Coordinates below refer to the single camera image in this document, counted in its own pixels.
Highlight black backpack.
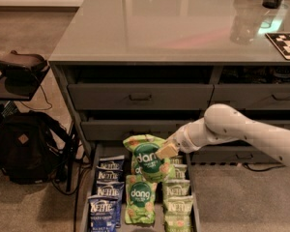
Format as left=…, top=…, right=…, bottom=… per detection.
left=0, top=111, right=70, bottom=185

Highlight front green kettle chip bag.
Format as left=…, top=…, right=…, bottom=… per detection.
left=164, top=195, right=193, bottom=232

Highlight black floor cables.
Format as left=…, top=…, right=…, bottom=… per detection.
left=49, top=123, right=92, bottom=232

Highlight top left grey drawer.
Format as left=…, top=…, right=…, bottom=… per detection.
left=68, top=83, right=213, bottom=110

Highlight black device on side table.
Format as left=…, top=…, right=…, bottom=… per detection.
left=0, top=50, right=47, bottom=79

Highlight blue kettle chip bag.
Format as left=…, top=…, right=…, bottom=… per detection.
left=96, top=167, right=123, bottom=182
left=99, top=156, right=125, bottom=170
left=88, top=195, right=117, bottom=232
left=96, top=181, right=125, bottom=228

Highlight grey drawer cabinet with counter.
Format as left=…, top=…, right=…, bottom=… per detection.
left=48, top=0, right=290, bottom=172

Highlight top right grey drawer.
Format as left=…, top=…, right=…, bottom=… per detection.
left=211, top=84, right=290, bottom=110

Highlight green kettle chip bag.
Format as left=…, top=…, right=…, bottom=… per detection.
left=173, top=164, right=187, bottom=179
left=170, top=156, right=183, bottom=164
left=164, top=195, right=193, bottom=232
left=162, top=179, right=190, bottom=199

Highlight rear blue kettle chip bag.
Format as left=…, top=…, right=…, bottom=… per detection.
left=99, top=156, right=125, bottom=170

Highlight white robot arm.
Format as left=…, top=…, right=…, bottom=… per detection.
left=156, top=103, right=290, bottom=168

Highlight checkered marker board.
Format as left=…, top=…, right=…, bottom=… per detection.
left=265, top=32, right=290, bottom=60

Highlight middle left grey drawer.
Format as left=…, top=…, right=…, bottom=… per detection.
left=80, top=120, right=189, bottom=141

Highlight black cable under cabinet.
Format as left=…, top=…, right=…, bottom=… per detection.
left=242, top=162, right=286, bottom=173

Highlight green dang chip bag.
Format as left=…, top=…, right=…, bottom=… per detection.
left=131, top=156, right=142, bottom=175
left=125, top=175, right=158, bottom=224
left=123, top=134, right=175, bottom=183

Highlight front blue kettle chip bag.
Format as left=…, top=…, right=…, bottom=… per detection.
left=88, top=195, right=117, bottom=232

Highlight open bottom left drawer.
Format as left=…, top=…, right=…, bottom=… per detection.
left=79, top=141, right=201, bottom=232

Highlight bottom right grey drawer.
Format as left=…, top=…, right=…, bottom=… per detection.
left=190, top=145, right=277, bottom=164

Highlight dark side table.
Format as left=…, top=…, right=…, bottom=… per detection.
left=0, top=67, right=50, bottom=102

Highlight rear green kettle chip bag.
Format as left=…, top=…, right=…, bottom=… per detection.
left=170, top=156, right=183, bottom=164

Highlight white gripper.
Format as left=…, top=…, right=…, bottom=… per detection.
left=156, top=126, right=197, bottom=160

